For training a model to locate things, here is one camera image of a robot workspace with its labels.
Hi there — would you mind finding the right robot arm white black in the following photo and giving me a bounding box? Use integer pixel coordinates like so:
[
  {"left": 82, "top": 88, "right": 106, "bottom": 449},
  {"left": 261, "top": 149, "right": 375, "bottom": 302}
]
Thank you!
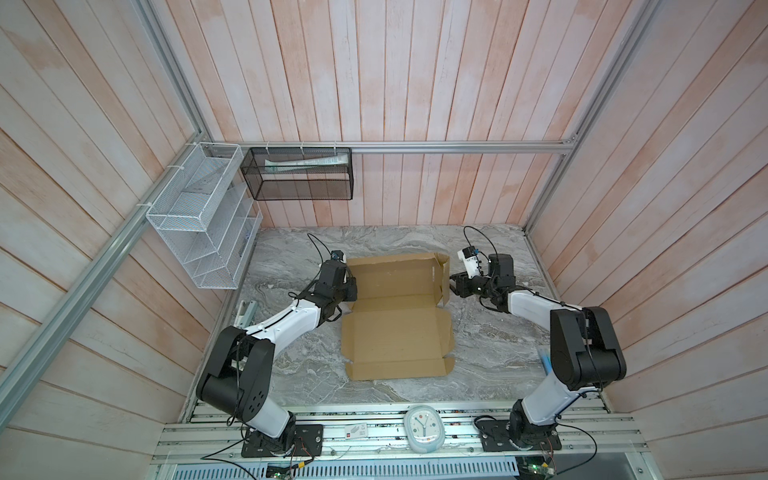
[{"left": 450, "top": 246, "right": 627, "bottom": 448}]

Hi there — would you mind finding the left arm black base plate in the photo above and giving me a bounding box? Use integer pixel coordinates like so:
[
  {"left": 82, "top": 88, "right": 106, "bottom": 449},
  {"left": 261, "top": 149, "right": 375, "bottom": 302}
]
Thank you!
[{"left": 241, "top": 424, "right": 324, "bottom": 458}]

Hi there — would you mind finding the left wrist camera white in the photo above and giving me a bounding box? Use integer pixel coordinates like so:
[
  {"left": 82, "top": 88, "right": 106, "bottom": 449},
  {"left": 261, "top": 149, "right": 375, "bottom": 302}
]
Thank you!
[{"left": 331, "top": 250, "right": 346, "bottom": 263}]

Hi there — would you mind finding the small white label tag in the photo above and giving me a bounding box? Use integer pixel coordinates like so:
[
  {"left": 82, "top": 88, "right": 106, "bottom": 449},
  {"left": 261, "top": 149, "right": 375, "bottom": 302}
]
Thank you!
[{"left": 345, "top": 423, "right": 368, "bottom": 439}]

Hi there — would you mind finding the white wire mesh shelf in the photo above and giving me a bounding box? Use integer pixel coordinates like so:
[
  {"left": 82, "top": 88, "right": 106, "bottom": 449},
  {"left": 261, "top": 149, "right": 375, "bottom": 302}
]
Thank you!
[{"left": 147, "top": 142, "right": 263, "bottom": 290}]

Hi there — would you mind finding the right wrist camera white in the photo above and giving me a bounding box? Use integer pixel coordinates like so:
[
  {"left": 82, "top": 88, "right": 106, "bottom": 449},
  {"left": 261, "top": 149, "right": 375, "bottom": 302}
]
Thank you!
[{"left": 457, "top": 245, "right": 484, "bottom": 278}]

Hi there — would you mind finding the brown cardboard box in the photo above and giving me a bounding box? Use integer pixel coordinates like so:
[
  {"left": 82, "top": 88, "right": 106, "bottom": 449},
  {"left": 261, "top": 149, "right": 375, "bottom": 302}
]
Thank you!
[{"left": 341, "top": 252, "right": 455, "bottom": 381}]

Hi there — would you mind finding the black wire mesh basket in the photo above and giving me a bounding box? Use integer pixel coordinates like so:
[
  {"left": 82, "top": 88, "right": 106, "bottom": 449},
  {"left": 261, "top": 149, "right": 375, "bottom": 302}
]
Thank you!
[{"left": 240, "top": 146, "right": 355, "bottom": 201}]

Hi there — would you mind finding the white small stapler device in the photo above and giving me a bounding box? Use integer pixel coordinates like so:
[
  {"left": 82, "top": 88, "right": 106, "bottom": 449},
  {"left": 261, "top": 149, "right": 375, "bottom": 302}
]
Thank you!
[{"left": 233, "top": 301, "right": 258, "bottom": 329}]

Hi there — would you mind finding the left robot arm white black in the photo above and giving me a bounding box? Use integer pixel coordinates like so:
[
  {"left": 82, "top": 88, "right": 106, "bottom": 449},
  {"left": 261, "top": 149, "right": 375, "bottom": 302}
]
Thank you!
[{"left": 196, "top": 259, "right": 357, "bottom": 439}]

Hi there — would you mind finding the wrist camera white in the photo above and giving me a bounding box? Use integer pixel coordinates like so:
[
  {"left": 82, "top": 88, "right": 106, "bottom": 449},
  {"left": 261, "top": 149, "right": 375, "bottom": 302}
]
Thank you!
[
  {"left": 331, "top": 250, "right": 346, "bottom": 263},
  {"left": 457, "top": 245, "right": 484, "bottom": 278}
]

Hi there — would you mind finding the coloured marker pen pack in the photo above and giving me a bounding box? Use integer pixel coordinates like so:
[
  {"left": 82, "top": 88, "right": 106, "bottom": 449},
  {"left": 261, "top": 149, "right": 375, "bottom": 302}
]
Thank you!
[{"left": 539, "top": 351, "right": 553, "bottom": 374}]

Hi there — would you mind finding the white paper in basket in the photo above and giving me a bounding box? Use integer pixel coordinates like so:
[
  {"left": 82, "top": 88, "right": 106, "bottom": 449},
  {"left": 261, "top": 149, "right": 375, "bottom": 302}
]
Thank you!
[{"left": 264, "top": 154, "right": 350, "bottom": 174}]

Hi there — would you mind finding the white round clock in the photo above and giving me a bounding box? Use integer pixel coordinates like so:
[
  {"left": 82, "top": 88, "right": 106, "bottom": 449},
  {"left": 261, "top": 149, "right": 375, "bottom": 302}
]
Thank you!
[{"left": 404, "top": 405, "right": 446, "bottom": 454}]

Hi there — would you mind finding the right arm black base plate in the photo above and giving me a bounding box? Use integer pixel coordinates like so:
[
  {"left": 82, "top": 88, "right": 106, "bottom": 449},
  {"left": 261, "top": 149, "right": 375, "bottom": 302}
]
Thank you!
[{"left": 473, "top": 416, "right": 562, "bottom": 452}]

